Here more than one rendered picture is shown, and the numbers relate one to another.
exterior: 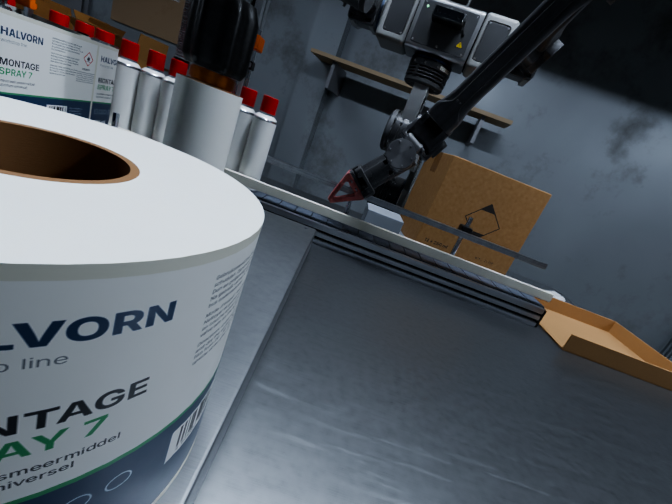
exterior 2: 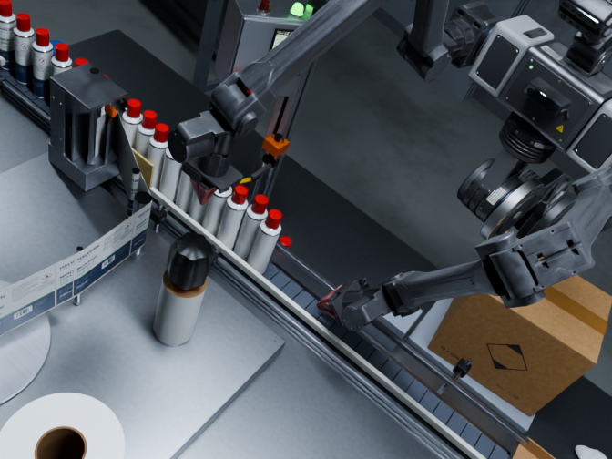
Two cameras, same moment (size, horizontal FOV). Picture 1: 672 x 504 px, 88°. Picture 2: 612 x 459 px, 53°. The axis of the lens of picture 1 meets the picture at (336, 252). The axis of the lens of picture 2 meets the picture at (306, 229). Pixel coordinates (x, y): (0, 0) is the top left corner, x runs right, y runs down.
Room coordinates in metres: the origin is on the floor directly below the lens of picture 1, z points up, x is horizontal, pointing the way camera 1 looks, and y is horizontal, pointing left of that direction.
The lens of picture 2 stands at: (-0.12, -0.21, 2.08)
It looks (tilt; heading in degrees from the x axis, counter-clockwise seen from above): 45 degrees down; 22
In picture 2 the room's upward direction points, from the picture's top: 24 degrees clockwise
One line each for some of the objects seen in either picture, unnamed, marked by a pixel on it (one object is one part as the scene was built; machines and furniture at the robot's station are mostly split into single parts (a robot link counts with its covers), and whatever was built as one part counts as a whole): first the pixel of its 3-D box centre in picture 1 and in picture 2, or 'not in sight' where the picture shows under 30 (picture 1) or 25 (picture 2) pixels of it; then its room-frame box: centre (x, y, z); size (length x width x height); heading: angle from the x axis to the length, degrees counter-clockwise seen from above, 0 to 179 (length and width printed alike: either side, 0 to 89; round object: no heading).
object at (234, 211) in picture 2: not in sight; (232, 218); (0.77, 0.35, 0.98); 0.05 x 0.05 x 0.20
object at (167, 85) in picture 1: (170, 110); (204, 191); (0.77, 0.45, 0.98); 0.05 x 0.05 x 0.20
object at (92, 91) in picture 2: not in sight; (89, 86); (0.66, 0.75, 1.14); 0.14 x 0.11 x 0.01; 93
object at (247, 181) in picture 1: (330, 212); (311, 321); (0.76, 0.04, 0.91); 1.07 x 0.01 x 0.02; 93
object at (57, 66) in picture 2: not in sight; (61, 78); (0.75, 0.97, 0.98); 0.05 x 0.05 x 0.20
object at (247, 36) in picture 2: not in sight; (265, 47); (0.86, 0.45, 1.38); 0.17 x 0.10 x 0.19; 148
